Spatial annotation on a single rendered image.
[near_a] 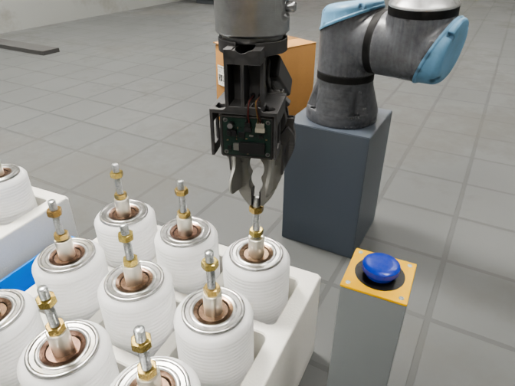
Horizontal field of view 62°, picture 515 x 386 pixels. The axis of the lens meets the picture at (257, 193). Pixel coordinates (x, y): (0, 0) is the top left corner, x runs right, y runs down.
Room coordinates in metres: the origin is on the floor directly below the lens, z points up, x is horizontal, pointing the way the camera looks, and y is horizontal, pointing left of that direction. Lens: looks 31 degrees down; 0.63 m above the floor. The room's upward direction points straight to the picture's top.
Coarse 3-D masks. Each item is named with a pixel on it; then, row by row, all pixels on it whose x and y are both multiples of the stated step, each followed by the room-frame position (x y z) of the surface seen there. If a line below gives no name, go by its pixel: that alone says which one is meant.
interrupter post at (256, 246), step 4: (248, 236) 0.47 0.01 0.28; (248, 240) 0.47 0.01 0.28; (252, 240) 0.46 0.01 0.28; (256, 240) 0.46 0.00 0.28; (260, 240) 0.46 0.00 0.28; (248, 244) 0.47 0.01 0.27; (252, 244) 0.46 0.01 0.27; (256, 244) 0.46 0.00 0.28; (260, 244) 0.46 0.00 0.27; (248, 248) 0.47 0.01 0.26; (252, 248) 0.46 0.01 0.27; (256, 248) 0.46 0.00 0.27; (260, 248) 0.46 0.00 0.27; (248, 252) 0.47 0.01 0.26; (252, 252) 0.46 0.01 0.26; (256, 252) 0.46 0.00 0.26; (260, 252) 0.46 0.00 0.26; (252, 256) 0.46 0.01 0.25; (256, 256) 0.46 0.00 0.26; (260, 256) 0.46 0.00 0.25
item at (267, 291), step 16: (224, 256) 0.47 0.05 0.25; (288, 256) 0.47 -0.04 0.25; (224, 272) 0.45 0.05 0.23; (240, 272) 0.43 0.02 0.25; (256, 272) 0.43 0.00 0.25; (272, 272) 0.43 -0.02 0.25; (288, 272) 0.46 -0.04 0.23; (240, 288) 0.43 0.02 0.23; (256, 288) 0.42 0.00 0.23; (272, 288) 0.43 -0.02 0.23; (288, 288) 0.47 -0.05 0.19; (256, 304) 0.42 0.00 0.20; (272, 304) 0.43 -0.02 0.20; (272, 320) 0.43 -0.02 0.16
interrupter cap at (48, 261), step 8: (72, 240) 0.50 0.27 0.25; (80, 240) 0.50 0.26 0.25; (88, 240) 0.50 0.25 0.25; (48, 248) 0.48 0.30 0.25; (80, 248) 0.48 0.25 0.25; (88, 248) 0.48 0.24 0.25; (40, 256) 0.46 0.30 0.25; (48, 256) 0.46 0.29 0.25; (56, 256) 0.47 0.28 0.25; (80, 256) 0.46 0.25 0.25; (88, 256) 0.46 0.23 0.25; (40, 264) 0.44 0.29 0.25; (48, 264) 0.44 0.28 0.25; (56, 264) 0.45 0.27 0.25; (64, 264) 0.45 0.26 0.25; (72, 264) 0.44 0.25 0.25; (80, 264) 0.44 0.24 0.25; (48, 272) 0.43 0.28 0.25; (56, 272) 0.43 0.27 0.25; (64, 272) 0.43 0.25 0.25
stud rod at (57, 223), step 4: (48, 200) 0.47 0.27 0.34; (52, 200) 0.47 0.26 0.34; (48, 204) 0.46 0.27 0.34; (52, 204) 0.46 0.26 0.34; (56, 204) 0.47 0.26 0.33; (52, 208) 0.46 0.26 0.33; (56, 208) 0.47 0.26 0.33; (56, 220) 0.46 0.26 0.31; (60, 220) 0.47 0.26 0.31; (56, 224) 0.46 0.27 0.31; (60, 224) 0.46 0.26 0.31; (56, 228) 0.46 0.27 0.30; (60, 228) 0.46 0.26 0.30; (56, 232) 0.46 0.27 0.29; (60, 232) 0.46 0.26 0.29
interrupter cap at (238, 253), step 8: (240, 240) 0.50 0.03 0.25; (264, 240) 0.50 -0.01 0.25; (272, 240) 0.50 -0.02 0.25; (232, 248) 0.48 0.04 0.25; (240, 248) 0.48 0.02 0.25; (264, 248) 0.48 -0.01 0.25; (272, 248) 0.48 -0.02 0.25; (280, 248) 0.48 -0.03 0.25; (232, 256) 0.46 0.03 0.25; (240, 256) 0.46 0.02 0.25; (248, 256) 0.47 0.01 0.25; (264, 256) 0.47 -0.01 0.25; (272, 256) 0.46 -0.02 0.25; (280, 256) 0.46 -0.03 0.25; (240, 264) 0.44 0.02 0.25; (248, 264) 0.44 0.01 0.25; (256, 264) 0.44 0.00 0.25; (264, 264) 0.44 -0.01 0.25; (272, 264) 0.44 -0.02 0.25
